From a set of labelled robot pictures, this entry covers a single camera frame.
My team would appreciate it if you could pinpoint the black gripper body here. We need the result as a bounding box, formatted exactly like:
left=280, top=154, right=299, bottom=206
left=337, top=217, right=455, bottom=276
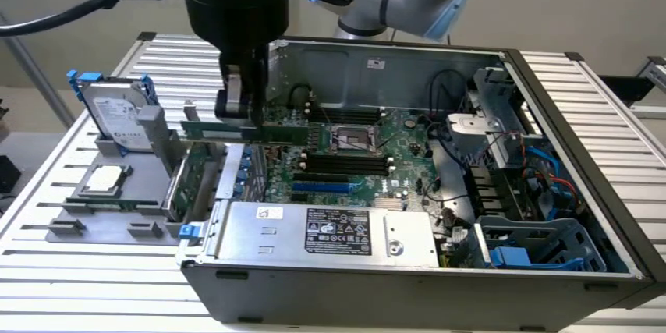
left=179, top=0, right=291, bottom=57

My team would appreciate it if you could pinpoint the green RAM stick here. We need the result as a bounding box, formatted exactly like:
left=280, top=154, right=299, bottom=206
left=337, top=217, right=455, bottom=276
left=180, top=119, right=310, bottom=146

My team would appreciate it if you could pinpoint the black RAM slot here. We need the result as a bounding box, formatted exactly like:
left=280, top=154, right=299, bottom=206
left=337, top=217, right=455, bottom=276
left=311, top=105, right=385, bottom=112
left=310, top=115, right=385, bottom=122
left=304, top=151, right=390, bottom=159
left=310, top=119, right=385, bottom=127
left=311, top=110, right=385, bottom=117
left=304, top=162, right=390, bottom=171
left=304, top=168, right=391, bottom=177
left=304, top=157, right=390, bottom=165

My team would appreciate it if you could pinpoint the metal CPU socket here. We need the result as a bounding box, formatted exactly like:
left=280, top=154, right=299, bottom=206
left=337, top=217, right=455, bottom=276
left=324, top=124, right=385, bottom=152

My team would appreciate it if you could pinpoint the green graphics card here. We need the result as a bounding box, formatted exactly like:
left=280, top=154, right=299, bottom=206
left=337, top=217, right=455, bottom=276
left=167, top=101, right=228, bottom=225

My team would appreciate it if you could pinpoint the hard disk with blue carrier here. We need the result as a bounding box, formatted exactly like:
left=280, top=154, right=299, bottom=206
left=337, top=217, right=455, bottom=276
left=66, top=69, right=160, bottom=157

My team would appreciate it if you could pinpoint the blue expansion slot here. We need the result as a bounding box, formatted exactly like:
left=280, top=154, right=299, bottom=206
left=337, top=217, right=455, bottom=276
left=291, top=182, right=353, bottom=194

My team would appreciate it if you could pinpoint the grey parts rack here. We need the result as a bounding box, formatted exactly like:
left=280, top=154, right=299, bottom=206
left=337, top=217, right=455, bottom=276
left=46, top=105, right=230, bottom=246

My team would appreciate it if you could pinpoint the silver CPU chip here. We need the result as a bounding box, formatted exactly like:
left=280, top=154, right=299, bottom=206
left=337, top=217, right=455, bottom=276
left=86, top=164, right=126, bottom=193

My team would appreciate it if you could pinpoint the green motherboard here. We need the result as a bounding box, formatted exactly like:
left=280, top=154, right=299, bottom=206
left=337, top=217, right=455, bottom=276
left=262, top=105, right=443, bottom=210

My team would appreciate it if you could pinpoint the blue case latch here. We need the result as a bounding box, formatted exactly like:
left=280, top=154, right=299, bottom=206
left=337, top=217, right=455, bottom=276
left=178, top=222, right=203, bottom=240

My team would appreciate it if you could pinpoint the silver power supply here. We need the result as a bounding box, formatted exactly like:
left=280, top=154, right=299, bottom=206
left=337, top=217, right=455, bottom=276
left=215, top=202, right=439, bottom=270

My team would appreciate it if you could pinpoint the metal drive bay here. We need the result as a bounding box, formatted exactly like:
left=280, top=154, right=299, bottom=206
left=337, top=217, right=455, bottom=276
left=446, top=66, right=546, bottom=168

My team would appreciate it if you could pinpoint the black box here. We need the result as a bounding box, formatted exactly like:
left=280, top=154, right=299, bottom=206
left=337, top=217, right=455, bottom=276
left=0, top=154, right=23, bottom=194

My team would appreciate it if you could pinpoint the black open PC case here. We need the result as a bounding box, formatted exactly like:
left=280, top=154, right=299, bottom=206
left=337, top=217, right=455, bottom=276
left=179, top=34, right=666, bottom=328

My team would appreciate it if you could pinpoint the blue plastic bay latch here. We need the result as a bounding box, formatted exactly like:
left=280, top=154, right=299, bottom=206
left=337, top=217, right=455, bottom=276
left=491, top=246, right=533, bottom=268

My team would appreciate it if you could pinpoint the grey disk bay cage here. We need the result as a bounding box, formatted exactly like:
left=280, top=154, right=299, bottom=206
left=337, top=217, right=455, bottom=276
left=474, top=214, right=609, bottom=273

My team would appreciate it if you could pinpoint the short black wire loop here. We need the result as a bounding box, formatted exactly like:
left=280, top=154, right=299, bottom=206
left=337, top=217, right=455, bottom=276
left=288, top=83, right=314, bottom=107

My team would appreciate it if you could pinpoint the long black wire loop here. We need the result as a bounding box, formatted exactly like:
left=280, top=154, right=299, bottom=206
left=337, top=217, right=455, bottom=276
left=429, top=69, right=474, bottom=115

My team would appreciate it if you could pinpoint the black camera cable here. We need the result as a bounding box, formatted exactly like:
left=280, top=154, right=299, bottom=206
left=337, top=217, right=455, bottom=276
left=0, top=0, right=142, bottom=37

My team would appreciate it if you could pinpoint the aluminium frame post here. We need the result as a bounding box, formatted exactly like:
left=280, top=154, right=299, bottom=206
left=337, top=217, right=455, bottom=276
left=0, top=34, right=78, bottom=128

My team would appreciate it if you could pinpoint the blue wire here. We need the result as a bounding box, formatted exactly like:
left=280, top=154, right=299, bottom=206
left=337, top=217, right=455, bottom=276
left=525, top=145, right=566, bottom=178

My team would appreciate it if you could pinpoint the red wire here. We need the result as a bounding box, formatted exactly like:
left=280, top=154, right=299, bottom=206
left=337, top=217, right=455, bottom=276
left=550, top=175, right=578, bottom=200

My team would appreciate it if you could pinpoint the black bracket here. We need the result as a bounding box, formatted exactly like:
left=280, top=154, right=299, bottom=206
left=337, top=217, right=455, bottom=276
left=597, top=74, right=655, bottom=107

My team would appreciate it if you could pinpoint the aluminium profile frame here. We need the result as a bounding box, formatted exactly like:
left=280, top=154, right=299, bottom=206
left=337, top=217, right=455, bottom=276
left=629, top=55, right=666, bottom=119

